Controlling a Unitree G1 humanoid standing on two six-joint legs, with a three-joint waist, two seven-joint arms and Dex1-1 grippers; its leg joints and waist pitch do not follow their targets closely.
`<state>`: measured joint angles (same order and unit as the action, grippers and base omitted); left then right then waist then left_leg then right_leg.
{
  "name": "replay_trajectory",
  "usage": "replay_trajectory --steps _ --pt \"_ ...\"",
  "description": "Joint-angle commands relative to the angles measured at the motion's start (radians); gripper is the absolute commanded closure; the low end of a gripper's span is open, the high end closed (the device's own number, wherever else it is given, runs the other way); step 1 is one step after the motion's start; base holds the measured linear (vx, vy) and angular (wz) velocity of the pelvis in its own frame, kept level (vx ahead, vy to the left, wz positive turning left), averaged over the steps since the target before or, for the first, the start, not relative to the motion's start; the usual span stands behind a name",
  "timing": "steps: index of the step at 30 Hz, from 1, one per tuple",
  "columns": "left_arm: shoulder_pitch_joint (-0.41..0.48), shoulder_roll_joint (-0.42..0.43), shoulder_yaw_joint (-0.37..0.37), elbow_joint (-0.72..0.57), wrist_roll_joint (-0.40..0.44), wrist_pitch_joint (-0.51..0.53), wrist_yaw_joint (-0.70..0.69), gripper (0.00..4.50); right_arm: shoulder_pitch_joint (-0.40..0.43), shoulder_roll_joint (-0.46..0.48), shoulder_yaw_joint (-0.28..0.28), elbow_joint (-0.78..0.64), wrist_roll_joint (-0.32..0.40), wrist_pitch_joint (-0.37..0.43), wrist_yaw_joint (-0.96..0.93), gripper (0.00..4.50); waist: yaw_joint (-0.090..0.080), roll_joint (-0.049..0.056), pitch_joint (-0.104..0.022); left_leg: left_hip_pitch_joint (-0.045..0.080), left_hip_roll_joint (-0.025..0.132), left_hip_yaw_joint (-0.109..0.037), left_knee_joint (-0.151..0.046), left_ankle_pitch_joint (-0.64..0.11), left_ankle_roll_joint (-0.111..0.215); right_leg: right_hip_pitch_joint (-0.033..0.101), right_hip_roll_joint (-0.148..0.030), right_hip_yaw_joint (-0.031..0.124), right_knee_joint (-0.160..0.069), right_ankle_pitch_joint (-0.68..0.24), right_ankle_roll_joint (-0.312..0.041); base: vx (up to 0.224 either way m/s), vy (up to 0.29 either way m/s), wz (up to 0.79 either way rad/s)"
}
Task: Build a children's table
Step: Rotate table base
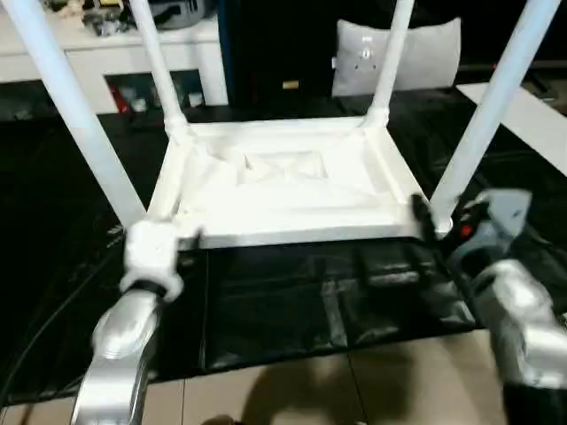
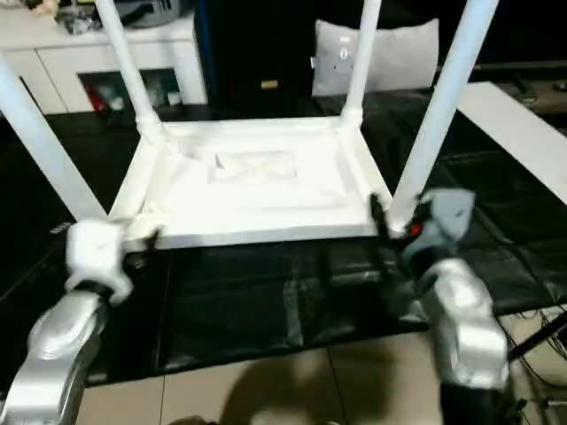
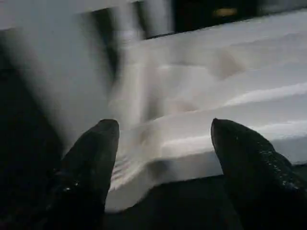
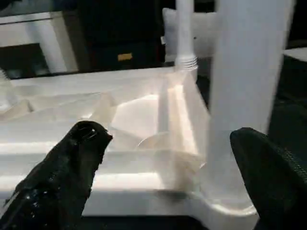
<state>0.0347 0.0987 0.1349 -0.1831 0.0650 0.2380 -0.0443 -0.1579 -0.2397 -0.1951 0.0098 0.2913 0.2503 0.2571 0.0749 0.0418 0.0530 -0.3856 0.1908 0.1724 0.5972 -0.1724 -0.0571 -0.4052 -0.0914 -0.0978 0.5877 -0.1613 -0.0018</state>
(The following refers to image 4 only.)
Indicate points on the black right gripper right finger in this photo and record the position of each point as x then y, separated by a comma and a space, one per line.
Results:
275, 182

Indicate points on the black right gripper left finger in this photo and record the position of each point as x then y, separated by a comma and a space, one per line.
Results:
60, 182

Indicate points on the white plastic table top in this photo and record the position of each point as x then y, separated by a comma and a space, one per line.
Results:
72, 148

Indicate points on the black work mat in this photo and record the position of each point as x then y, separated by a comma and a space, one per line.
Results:
287, 95

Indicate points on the white flat board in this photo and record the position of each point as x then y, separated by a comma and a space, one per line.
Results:
297, 51

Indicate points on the white glass-door cabinet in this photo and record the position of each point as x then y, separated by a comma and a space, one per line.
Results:
60, 48

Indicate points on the small yellow label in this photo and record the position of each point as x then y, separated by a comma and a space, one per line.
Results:
124, 57

